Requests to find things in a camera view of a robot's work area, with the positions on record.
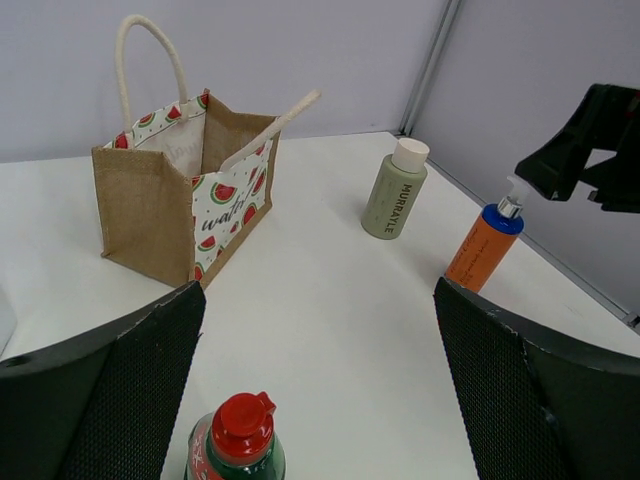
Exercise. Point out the aluminium frame post right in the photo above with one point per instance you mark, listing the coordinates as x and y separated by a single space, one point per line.
420 90

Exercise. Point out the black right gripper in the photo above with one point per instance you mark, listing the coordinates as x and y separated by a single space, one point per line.
599 146

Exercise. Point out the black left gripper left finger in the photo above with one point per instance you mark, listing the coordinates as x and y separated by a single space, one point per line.
102 404

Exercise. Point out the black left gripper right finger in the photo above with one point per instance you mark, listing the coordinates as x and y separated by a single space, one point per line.
537 403

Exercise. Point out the sage green lotion bottle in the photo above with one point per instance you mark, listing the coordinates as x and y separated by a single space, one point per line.
400 178

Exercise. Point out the orange blue pump bottle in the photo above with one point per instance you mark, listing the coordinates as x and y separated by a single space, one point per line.
490 238

